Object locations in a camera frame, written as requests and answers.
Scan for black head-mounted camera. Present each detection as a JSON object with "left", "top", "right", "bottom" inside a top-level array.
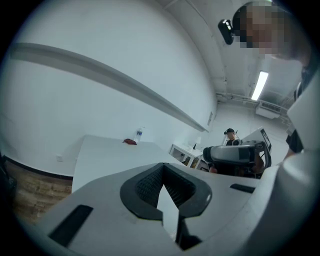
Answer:
[{"left": 217, "top": 19, "right": 236, "bottom": 46}]

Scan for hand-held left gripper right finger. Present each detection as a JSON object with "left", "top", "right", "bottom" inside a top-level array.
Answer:
[{"left": 163, "top": 162, "right": 263, "bottom": 251}]

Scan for person's head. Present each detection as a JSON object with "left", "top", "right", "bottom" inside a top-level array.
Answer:
[{"left": 232, "top": 1, "right": 312, "bottom": 66}]

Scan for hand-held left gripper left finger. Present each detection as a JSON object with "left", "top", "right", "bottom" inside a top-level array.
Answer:
[{"left": 33, "top": 161, "right": 184, "bottom": 256}]

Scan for white air conditioner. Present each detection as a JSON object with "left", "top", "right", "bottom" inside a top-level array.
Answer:
[{"left": 255, "top": 100, "right": 283, "bottom": 120}]

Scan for clear plastic water bottle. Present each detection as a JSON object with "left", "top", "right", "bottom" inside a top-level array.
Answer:
[{"left": 133, "top": 126, "right": 146, "bottom": 143}]

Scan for long ceiling light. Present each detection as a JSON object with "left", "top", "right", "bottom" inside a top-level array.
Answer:
[{"left": 250, "top": 70, "right": 270, "bottom": 102}]

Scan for white side table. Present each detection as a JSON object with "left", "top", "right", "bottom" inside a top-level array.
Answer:
[{"left": 169, "top": 142, "right": 204, "bottom": 169}]

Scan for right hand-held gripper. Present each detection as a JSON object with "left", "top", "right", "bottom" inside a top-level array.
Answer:
[{"left": 202, "top": 126, "right": 273, "bottom": 179}]

